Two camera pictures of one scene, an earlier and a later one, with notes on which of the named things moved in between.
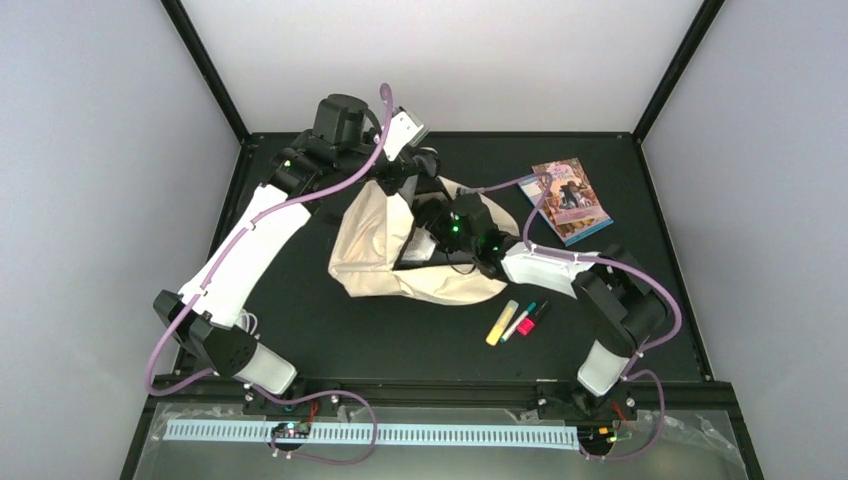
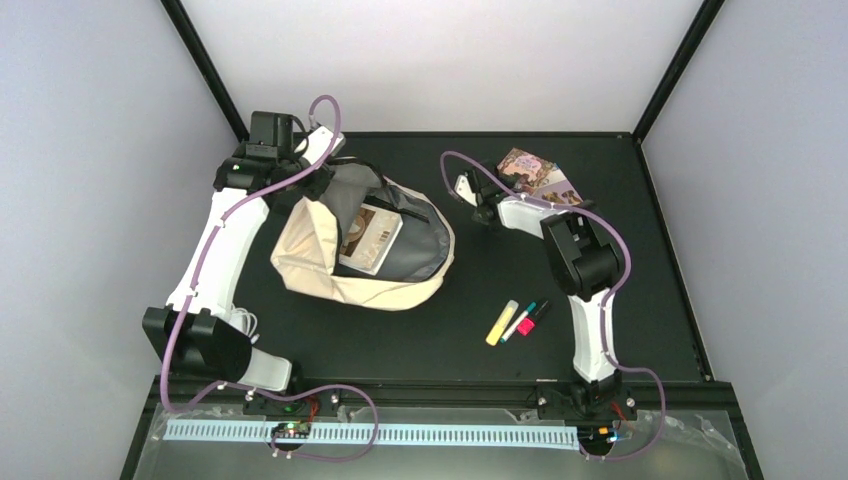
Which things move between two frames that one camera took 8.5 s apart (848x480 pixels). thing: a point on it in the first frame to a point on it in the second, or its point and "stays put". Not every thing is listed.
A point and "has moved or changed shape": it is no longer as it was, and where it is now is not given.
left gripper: x=405 y=161 to x=312 y=189
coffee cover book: x=420 y=250 to x=369 y=238
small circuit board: x=291 y=430 stays put
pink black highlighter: x=527 y=324 stays put
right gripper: x=433 y=206 to x=475 y=217
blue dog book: x=532 y=189 has moved or changed shape
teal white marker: x=517 y=322 stays put
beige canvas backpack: x=371 y=230 has moved or changed shape
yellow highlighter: x=496 y=333 stays put
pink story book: x=572 y=199 to x=529 y=169
